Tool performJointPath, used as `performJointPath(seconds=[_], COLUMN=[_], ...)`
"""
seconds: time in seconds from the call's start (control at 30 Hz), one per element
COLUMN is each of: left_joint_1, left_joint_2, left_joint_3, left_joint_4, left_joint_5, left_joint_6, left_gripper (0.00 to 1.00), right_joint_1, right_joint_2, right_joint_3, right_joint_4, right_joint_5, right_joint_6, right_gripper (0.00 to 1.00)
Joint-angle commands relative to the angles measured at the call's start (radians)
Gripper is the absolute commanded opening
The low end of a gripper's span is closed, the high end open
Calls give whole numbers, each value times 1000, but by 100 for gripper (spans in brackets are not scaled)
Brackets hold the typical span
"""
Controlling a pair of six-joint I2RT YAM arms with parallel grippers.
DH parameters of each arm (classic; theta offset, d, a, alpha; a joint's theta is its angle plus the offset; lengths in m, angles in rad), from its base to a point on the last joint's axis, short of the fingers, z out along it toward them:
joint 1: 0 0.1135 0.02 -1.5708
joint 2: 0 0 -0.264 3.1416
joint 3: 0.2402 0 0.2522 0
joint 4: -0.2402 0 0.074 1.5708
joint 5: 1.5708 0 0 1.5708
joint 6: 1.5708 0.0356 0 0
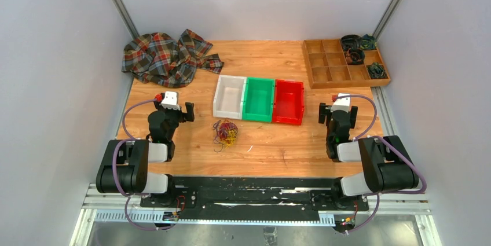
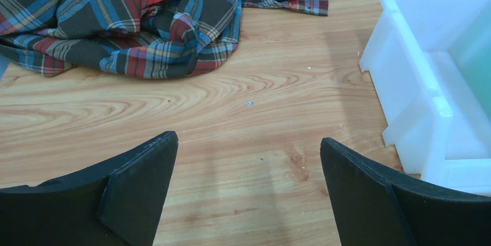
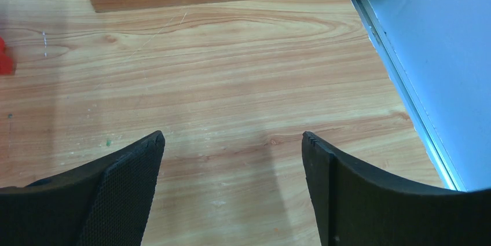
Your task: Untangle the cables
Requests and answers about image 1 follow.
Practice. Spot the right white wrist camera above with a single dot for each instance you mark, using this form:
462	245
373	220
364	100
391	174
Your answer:
340	103

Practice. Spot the aluminium frame rail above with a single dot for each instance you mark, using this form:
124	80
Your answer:
392	220

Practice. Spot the green plastic bin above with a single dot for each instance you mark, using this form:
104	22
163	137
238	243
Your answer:
259	100

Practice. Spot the dark coil middle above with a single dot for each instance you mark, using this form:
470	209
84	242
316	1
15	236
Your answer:
355	56

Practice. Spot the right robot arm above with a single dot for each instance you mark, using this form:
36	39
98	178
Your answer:
385	161

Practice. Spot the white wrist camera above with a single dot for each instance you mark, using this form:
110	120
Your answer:
340	103
170	100

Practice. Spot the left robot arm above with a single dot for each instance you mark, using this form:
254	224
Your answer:
124	166

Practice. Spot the plaid cloth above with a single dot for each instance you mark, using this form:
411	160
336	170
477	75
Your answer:
158	58

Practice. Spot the red plastic bin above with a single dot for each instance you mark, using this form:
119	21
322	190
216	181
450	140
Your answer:
289	102

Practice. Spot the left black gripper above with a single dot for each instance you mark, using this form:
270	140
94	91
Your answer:
184	117

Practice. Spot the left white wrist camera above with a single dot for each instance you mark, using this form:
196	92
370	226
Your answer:
170	100

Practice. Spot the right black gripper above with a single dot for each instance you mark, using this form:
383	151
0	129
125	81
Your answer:
325	112

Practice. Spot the green coil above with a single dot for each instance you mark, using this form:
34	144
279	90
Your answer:
377	71
368	42

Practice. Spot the wooden compartment tray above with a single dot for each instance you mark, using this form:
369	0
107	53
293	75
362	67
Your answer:
327	68

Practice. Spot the white plastic bin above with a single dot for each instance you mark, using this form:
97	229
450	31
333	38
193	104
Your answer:
229	97

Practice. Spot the green coil top right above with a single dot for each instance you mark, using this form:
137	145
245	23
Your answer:
368	42

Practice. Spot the black coil top left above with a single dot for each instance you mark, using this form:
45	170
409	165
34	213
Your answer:
351	41

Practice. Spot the green coil lower right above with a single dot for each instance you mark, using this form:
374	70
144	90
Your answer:
377	71

